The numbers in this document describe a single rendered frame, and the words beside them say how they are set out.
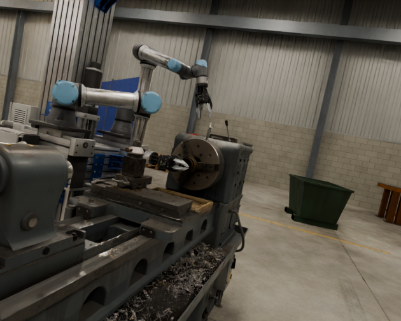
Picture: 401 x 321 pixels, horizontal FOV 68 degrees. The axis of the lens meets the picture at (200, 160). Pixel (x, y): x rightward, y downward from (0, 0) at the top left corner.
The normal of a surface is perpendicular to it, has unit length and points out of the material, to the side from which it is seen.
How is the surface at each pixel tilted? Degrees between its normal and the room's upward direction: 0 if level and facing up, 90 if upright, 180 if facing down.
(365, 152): 90
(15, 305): 0
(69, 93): 91
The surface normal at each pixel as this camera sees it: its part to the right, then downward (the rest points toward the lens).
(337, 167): -0.28, 0.01
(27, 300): 0.20, -0.98
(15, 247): 0.81, -0.52
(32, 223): 0.93, 0.21
